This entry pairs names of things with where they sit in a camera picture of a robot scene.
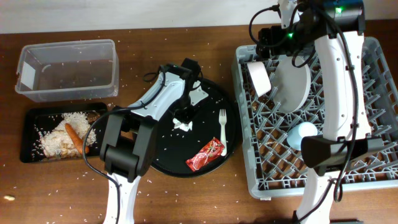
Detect white napkin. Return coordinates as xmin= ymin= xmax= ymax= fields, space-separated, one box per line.
xmin=172 ymin=118 xmax=193 ymax=132

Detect beige bowl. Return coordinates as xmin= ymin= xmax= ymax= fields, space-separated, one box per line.
xmin=247 ymin=62 xmax=272 ymax=96

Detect grey plate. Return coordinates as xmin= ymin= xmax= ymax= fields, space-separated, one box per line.
xmin=272 ymin=57 xmax=311 ymax=113

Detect brown food scrap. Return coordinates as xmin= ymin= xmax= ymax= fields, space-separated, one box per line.
xmin=86 ymin=111 xmax=101 ymax=124

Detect light blue cup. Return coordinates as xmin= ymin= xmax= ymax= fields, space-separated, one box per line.
xmin=286 ymin=122 xmax=318 ymax=151

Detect orange carrot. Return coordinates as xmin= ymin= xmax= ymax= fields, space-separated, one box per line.
xmin=65 ymin=123 xmax=90 ymax=154

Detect rice and food scraps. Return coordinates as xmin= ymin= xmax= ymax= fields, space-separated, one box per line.
xmin=39 ymin=112 xmax=90 ymax=159

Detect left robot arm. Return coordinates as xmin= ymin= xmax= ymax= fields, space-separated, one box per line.
xmin=99 ymin=58 xmax=206 ymax=223

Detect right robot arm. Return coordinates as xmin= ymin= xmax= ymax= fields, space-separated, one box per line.
xmin=254 ymin=1 xmax=383 ymax=223

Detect grey dishwasher rack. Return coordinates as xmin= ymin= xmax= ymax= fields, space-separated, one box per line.
xmin=232 ymin=37 xmax=397 ymax=200

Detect round black serving tray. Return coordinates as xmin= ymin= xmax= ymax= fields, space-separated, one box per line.
xmin=152 ymin=79 xmax=241 ymax=178

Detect white plastic fork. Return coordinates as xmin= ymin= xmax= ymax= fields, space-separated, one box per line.
xmin=219 ymin=109 xmax=227 ymax=156

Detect red snack wrapper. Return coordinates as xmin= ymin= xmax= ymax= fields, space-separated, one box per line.
xmin=185 ymin=138 xmax=225 ymax=172

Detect clear plastic bin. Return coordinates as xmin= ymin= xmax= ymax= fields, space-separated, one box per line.
xmin=15 ymin=39 xmax=119 ymax=103

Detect black rectangular tray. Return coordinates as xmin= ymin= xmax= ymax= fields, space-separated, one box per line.
xmin=20 ymin=103 xmax=108 ymax=163

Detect peanut on table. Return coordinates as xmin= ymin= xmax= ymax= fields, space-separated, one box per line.
xmin=4 ymin=195 xmax=15 ymax=201

